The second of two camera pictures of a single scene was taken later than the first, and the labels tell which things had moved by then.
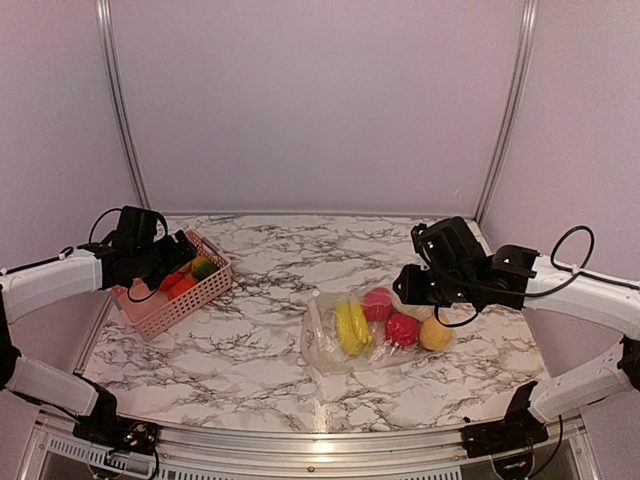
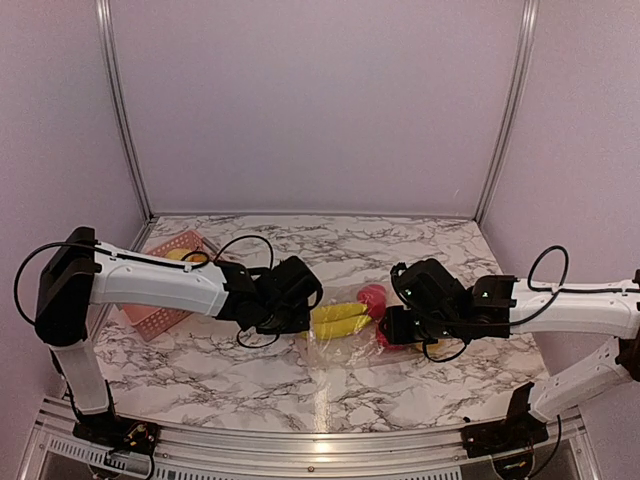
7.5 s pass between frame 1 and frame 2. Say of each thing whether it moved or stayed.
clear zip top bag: stayed
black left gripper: moved
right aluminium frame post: stayed
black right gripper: moved
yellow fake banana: moved
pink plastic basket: stayed
